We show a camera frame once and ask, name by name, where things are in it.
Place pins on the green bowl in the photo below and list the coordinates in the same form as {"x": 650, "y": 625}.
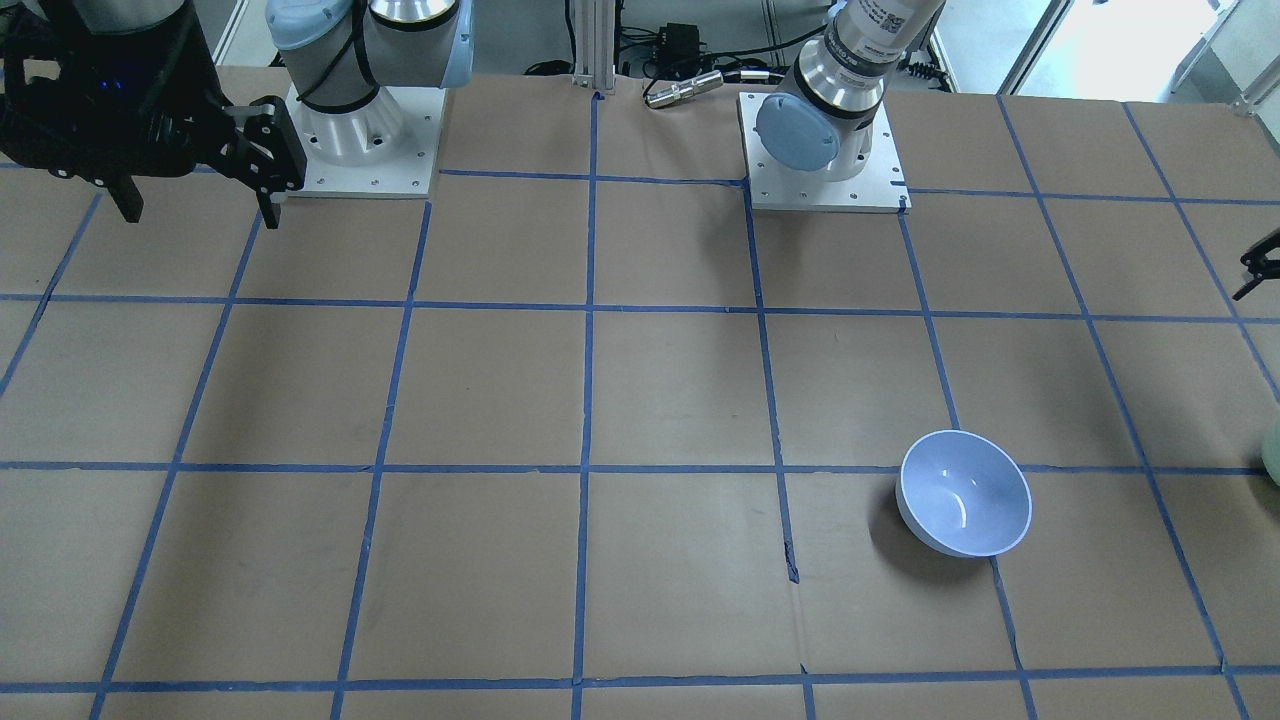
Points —
{"x": 1270, "y": 452}

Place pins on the aluminium frame post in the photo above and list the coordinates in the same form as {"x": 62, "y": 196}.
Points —
{"x": 594, "y": 31}

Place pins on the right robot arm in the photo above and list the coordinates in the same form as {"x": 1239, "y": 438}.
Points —
{"x": 339, "y": 54}

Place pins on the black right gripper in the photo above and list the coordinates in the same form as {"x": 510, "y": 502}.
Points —
{"x": 262, "y": 143}

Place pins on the blue bowl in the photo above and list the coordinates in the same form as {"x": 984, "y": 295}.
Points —
{"x": 963, "y": 496}

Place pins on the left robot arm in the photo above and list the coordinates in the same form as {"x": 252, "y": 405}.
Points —
{"x": 1021, "y": 205}

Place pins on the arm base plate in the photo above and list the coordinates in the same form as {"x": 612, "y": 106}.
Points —
{"x": 801, "y": 160}
{"x": 387, "y": 150}

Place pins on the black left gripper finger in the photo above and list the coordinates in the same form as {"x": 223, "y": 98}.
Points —
{"x": 1258, "y": 266}

